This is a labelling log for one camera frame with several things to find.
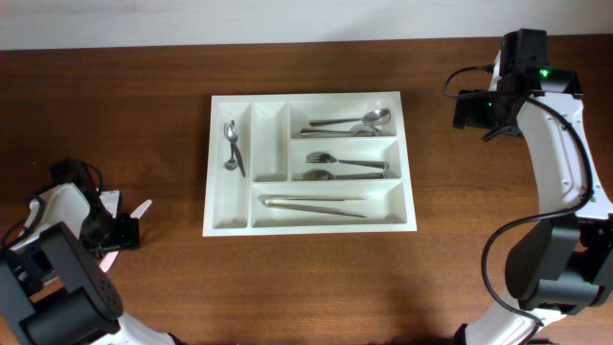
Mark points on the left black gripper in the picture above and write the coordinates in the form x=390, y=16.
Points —
x=139, y=234

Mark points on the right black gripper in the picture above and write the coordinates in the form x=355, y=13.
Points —
x=464, y=109

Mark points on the pale pink plastic knife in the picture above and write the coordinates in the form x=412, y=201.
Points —
x=109, y=259

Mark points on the large steel spoon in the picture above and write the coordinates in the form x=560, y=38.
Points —
x=373, y=118
x=358, y=131

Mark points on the small shiny steel teaspoon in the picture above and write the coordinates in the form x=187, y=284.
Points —
x=231, y=135

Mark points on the small dark steel teaspoon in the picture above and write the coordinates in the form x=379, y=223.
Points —
x=240, y=161

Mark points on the steel fork with wide tines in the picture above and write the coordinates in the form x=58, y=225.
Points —
x=327, y=158

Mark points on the steel fork with curved handle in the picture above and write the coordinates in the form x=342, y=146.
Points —
x=317, y=175

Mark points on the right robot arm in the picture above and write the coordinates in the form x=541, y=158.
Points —
x=542, y=268

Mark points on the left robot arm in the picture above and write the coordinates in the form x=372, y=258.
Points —
x=54, y=264

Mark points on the white plastic cutlery tray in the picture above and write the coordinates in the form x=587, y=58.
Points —
x=274, y=156

